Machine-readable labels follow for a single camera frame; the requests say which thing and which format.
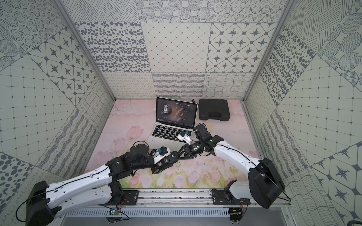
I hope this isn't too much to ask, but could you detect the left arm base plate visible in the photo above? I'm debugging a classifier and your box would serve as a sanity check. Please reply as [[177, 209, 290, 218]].
[[109, 190, 140, 206]]

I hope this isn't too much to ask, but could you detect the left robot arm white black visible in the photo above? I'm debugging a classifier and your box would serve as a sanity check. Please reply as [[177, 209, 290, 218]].
[[22, 144, 178, 226]]

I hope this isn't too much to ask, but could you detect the floral pink table mat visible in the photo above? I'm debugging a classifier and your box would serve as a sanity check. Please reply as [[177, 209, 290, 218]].
[[85, 100, 259, 189]]

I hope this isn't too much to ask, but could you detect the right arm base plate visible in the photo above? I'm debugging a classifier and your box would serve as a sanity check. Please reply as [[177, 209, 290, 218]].
[[209, 188, 251, 206]]

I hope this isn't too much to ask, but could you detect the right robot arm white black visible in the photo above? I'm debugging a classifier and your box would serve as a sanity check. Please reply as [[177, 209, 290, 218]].
[[177, 124, 286, 209]]

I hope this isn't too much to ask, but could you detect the silver laptop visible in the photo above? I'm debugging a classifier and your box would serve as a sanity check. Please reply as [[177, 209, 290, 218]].
[[147, 97, 198, 151]]

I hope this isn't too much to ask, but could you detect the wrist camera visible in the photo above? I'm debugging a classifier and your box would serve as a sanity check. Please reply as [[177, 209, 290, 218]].
[[152, 147, 171, 164], [177, 131, 192, 145]]

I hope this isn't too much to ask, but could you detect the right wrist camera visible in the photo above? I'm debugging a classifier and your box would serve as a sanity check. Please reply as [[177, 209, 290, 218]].
[[177, 131, 192, 145]]

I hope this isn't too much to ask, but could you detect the black plastic tool case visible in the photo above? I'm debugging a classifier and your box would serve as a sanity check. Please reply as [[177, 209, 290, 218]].
[[199, 98, 231, 121]]

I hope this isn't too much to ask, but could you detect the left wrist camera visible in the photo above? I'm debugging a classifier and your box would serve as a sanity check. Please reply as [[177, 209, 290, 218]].
[[152, 147, 171, 164]]

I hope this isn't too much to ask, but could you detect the aluminium mounting rail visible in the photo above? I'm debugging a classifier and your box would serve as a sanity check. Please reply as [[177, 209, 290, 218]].
[[58, 188, 292, 209]]

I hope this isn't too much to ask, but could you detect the black wireless mouse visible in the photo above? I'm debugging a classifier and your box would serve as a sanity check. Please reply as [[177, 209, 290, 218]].
[[162, 153, 179, 166]]

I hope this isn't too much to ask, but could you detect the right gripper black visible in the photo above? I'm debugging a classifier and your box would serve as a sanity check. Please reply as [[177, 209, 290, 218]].
[[173, 140, 204, 160]]

